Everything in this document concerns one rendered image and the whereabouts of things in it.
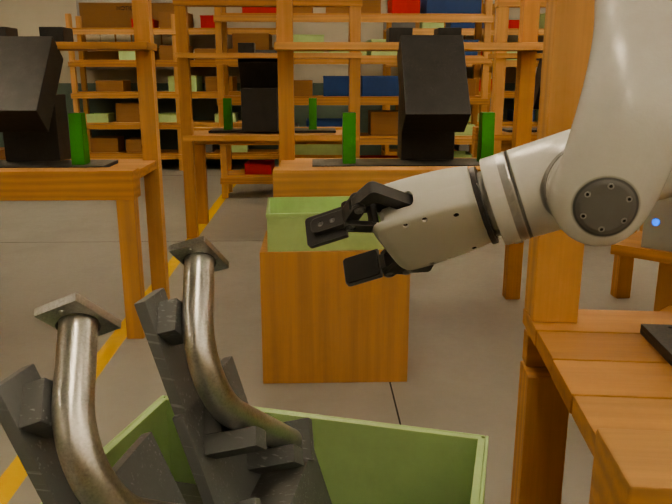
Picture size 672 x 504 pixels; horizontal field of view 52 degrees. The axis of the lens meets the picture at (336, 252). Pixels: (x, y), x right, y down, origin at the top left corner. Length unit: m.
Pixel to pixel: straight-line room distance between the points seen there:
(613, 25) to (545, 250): 0.88
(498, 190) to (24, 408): 0.42
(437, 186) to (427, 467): 0.37
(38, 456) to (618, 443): 0.71
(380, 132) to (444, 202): 7.34
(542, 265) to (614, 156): 0.89
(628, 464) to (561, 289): 0.56
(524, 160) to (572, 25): 0.77
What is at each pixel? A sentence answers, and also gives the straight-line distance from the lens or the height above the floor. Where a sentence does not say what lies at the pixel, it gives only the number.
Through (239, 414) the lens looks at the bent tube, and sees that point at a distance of 0.70.
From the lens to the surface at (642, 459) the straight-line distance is 0.97.
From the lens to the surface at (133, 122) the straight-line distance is 10.60.
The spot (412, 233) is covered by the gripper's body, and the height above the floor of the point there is 1.22.
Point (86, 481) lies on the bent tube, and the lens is 0.54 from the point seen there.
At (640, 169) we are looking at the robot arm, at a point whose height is 1.30.
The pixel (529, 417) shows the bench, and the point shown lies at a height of 0.67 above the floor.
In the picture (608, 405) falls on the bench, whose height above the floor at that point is 0.88.
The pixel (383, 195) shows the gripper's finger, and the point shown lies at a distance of 0.60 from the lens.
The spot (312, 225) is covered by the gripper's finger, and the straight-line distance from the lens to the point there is 0.64.
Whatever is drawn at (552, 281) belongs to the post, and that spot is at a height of 0.97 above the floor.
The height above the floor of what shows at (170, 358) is 1.10.
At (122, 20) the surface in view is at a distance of 11.29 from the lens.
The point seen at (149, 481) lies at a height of 1.01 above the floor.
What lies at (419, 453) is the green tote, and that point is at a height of 0.93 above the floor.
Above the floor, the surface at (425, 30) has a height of 1.98.
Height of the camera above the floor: 1.36
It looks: 14 degrees down
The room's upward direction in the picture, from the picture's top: straight up
